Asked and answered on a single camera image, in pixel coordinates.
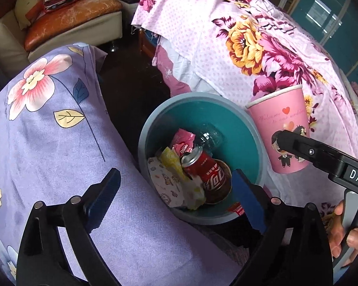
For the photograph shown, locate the yellow bread bag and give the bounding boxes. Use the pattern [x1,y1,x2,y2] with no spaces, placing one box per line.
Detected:
[158,147,206,210]

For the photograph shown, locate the pink floral bedsheet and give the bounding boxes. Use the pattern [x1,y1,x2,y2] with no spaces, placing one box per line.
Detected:
[131,0,358,236]

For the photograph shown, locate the red soda can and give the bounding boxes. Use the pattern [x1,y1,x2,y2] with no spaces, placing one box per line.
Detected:
[180,147,230,199]

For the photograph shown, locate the large pink snack wrapper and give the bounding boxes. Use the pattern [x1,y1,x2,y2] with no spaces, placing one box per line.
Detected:
[170,128,196,154]

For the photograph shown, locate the purple floral cloth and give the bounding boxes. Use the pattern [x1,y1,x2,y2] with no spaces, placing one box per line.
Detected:
[0,43,248,286]

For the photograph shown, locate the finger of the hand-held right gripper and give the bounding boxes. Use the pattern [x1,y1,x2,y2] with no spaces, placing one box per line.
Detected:
[276,130,345,173]

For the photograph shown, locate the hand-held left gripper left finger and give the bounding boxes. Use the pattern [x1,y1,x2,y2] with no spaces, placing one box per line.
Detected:
[16,168,122,286]

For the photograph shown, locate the teal plastic basin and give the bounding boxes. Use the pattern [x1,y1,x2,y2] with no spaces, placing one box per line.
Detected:
[137,92,269,225]

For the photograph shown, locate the person's right hand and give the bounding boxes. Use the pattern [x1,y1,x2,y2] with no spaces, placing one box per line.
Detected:
[328,200,358,259]

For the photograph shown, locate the printed face mask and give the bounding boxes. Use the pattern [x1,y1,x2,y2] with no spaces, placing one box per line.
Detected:
[147,156,191,209]

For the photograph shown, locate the yellow pillow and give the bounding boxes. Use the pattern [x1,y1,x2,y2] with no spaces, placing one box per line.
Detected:
[14,0,47,30]

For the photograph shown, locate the orange seat cushion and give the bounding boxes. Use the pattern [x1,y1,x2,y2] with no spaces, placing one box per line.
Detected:
[24,0,123,51]

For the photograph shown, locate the pink paper cup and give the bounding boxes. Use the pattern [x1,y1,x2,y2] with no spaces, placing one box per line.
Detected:
[245,84,312,174]

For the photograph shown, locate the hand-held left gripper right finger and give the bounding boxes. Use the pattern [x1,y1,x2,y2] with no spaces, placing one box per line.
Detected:
[232,168,335,286]

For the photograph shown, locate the beige sofa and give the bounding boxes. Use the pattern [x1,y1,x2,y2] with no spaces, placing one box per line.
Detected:
[0,0,123,69]

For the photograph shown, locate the clear bottle with green label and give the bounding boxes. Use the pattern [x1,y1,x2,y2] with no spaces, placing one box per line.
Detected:
[192,122,224,155]

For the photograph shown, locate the orange-red snack wrapper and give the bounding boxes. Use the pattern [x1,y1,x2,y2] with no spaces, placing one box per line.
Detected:
[229,201,247,216]

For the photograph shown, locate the teal cabinet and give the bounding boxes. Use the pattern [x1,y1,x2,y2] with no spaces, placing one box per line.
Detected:
[288,0,358,90]

